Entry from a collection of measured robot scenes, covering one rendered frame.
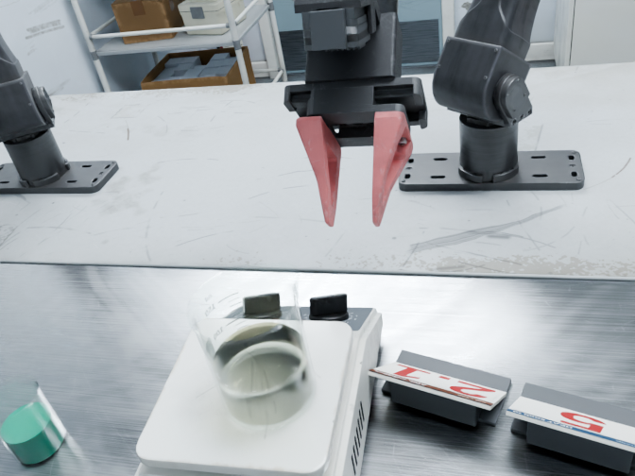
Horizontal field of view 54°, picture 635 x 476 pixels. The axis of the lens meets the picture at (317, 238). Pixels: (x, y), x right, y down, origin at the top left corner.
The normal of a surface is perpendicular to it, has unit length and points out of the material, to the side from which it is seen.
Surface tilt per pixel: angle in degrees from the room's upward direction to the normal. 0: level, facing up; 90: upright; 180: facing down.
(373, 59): 40
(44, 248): 0
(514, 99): 90
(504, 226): 0
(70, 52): 90
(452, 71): 54
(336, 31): 76
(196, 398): 0
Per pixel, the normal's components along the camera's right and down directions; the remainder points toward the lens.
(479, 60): -0.70, -0.08
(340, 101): -0.25, -0.22
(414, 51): -0.22, 0.61
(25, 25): 0.96, 0.01
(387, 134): -0.26, 0.15
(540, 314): -0.15, -0.80
